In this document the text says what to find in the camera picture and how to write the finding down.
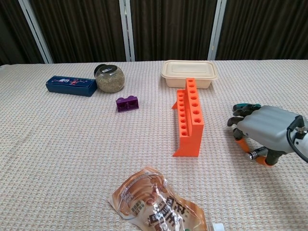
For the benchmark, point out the purple toy building block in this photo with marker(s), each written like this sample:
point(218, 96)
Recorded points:
point(127, 104)

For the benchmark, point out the orange tube rack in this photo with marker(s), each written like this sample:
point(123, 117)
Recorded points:
point(190, 142)

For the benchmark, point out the bagged bread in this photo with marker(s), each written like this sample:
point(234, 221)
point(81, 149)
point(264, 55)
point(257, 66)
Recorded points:
point(154, 207)

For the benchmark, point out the slim green screwdriver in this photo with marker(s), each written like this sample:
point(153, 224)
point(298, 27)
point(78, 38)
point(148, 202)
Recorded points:
point(243, 105)

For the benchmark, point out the black steel screwdriver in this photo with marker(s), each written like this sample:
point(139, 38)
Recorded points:
point(257, 153)

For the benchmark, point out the beige lidded food container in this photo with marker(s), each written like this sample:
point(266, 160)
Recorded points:
point(190, 69)

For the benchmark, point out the dark blue printed box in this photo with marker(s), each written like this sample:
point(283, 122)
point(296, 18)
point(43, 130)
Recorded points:
point(69, 86)

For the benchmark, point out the glass jar black lid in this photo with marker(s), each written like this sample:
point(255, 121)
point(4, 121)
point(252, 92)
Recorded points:
point(110, 80)

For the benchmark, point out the beige woven tablecloth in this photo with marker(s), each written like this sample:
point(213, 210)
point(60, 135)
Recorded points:
point(72, 144)

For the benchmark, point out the right black grey robot hand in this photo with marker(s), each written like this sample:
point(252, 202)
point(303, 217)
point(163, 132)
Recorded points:
point(264, 122)

